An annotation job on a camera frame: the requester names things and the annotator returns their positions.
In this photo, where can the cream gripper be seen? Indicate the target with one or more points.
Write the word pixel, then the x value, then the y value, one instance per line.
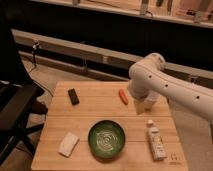
pixel 140 106

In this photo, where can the black eraser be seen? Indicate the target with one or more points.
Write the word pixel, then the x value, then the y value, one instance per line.
pixel 73 96

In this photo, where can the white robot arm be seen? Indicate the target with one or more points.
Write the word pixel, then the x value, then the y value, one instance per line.
pixel 147 75

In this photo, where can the white sponge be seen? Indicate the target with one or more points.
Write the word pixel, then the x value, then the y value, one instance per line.
pixel 67 144

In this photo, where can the white paper cup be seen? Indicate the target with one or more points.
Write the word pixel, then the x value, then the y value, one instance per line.
pixel 151 99

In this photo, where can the orange carrot toy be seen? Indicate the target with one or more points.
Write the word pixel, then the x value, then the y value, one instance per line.
pixel 123 96

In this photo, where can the green ceramic bowl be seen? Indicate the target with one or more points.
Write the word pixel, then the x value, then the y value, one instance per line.
pixel 106 139

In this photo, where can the wooden table board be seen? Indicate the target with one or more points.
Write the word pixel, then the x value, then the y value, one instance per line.
pixel 100 101

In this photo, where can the black office chair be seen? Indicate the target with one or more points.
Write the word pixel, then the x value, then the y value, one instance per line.
pixel 18 95

